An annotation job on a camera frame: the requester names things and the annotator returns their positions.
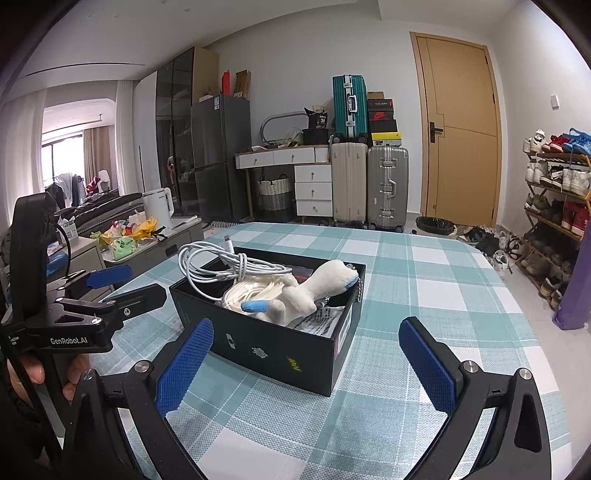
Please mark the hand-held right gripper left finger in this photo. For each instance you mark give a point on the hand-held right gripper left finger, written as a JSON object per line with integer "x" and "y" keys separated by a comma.
{"x": 184, "y": 364}

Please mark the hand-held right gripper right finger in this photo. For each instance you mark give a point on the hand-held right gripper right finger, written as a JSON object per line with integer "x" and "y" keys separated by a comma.
{"x": 427, "y": 364}

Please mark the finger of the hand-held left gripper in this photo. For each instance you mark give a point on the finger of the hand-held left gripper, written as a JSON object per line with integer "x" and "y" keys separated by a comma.
{"x": 108, "y": 276}
{"x": 138, "y": 297}

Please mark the black cardboard box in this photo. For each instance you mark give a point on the black cardboard box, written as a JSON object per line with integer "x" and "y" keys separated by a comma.
{"x": 277, "y": 350}

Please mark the white printed packet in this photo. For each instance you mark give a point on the white printed packet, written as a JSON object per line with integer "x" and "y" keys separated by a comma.
{"x": 321, "y": 321}

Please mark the white plush toy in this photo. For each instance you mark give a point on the white plush toy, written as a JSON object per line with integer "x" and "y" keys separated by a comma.
{"x": 323, "y": 281}

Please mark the person's left hand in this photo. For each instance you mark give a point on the person's left hand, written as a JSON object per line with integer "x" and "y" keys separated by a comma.
{"x": 76, "y": 374}

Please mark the grey low cabinet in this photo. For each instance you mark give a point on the grey low cabinet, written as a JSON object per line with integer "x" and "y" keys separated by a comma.
{"x": 161, "y": 249}

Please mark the yellow plastic bag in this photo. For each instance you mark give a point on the yellow plastic bag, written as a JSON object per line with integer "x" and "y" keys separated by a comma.
{"x": 143, "y": 228}

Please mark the hanging clothes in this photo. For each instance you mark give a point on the hanging clothes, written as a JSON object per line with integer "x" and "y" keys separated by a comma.
{"x": 64, "y": 187}

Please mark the white electric kettle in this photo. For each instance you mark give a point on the white electric kettle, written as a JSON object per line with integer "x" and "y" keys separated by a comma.
{"x": 157, "y": 205}

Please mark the teal checkered tablecloth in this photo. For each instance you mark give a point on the teal checkered tablecloth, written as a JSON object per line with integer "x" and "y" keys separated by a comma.
{"x": 438, "y": 277}

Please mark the brown curtain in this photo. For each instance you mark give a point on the brown curtain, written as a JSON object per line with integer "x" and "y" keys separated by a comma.
{"x": 97, "y": 157}

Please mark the pile of shoes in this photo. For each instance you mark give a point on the pile of shoes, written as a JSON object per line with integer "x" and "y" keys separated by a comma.
{"x": 494, "y": 249}

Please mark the black trash bin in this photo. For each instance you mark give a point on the black trash bin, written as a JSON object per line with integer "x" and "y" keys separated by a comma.
{"x": 435, "y": 226}

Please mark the purple cloth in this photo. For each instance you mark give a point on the purple cloth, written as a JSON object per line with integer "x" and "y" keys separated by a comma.
{"x": 575, "y": 300}

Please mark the dark glass wardrobe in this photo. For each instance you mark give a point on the dark glass wardrobe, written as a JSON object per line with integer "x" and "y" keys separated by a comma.
{"x": 178, "y": 129}

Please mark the grey refrigerator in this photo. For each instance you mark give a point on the grey refrigerator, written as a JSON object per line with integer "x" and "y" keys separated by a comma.
{"x": 221, "y": 157}

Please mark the woven laundry basket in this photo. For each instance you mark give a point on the woven laundry basket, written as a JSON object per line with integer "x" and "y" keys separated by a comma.
{"x": 274, "y": 198}

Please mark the silver suitcase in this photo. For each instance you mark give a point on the silver suitcase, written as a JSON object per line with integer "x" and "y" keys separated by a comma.
{"x": 388, "y": 187}

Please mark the wooden shoe rack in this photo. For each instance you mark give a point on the wooden shoe rack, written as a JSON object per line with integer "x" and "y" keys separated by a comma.
{"x": 554, "y": 221}

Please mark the beige suitcase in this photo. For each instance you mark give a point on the beige suitcase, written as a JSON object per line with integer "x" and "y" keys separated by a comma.
{"x": 350, "y": 182}

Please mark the white desk with drawers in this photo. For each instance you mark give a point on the white desk with drawers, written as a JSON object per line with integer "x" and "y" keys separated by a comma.
{"x": 314, "y": 189}

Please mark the yellow and black shoe box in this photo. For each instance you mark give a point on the yellow and black shoe box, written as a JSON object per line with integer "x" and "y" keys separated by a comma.
{"x": 385, "y": 139}

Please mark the brown cardboard box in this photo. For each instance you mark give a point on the brown cardboard box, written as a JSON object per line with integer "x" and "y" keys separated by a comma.
{"x": 243, "y": 84}

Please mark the wooden door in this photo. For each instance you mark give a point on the wooden door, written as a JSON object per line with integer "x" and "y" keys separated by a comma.
{"x": 461, "y": 129}

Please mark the plain black shoe box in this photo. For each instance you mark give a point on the plain black shoe box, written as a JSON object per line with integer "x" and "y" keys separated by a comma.
{"x": 382, "y": 127}

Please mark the black paper bag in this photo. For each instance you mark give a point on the black paper bag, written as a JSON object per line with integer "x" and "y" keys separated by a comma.
{"x": 316, "y": 127}

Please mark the black shoe box red logo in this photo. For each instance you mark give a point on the black shoe box red logo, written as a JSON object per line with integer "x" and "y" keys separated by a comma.
{"x": 381, "y": 110}

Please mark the teal suitcase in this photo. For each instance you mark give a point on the teal suitcase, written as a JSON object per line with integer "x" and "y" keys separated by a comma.
{"x": 348, "y": 106}

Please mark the brown and black shoe box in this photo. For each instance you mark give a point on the brown and black shoe box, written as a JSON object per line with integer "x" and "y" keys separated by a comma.
{"x": 379, "y": 95}

